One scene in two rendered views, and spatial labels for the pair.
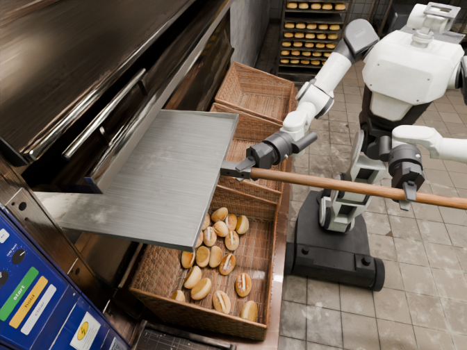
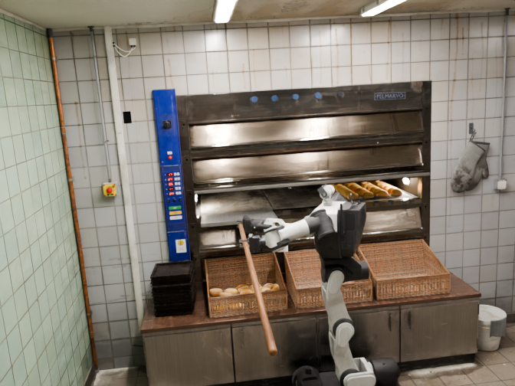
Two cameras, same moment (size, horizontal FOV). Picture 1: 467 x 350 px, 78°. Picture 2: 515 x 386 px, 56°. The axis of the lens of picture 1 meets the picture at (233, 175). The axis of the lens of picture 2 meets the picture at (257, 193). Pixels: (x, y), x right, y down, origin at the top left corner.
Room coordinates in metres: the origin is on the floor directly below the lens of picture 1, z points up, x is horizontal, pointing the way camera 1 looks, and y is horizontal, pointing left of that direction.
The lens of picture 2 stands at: (-0.23, -3.20, 2.08)
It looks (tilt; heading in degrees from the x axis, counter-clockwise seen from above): 12 degrees down; 73
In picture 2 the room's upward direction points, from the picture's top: 3 degrees counter-clockwise
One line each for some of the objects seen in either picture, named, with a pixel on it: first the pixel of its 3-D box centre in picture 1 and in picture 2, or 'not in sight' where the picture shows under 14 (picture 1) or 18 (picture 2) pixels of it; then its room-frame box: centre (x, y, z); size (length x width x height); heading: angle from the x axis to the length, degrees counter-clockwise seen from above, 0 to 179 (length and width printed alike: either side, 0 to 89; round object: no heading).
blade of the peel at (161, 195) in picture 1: (163, 160); (237, 216); (0.65, 0.21, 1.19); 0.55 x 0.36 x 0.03; 168
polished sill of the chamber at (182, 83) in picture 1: (181, 76); (310, 209); (1.25, 0.24, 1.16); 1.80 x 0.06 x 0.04; 169
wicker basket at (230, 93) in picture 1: (257, 98); (401, 267); (1.80, -0.17, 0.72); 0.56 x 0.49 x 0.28; 168
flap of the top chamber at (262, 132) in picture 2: not in sight; (308, 128); (1.25, 0.21, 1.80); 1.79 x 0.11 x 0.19; 169
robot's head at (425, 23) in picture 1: (427, 22); (327, 194); (0.99, -0.62, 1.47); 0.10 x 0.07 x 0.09; 49
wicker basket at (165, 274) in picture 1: (217, 248); (244, 282); (0.62, 0.07, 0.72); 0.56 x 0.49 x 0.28; 170
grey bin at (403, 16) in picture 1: (403, 18); not in sight; (4.73, -2.56, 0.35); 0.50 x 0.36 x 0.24; 169
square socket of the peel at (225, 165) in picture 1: (235, 169); not in sight; (0.60, -0.01, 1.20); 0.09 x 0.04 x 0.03; 78
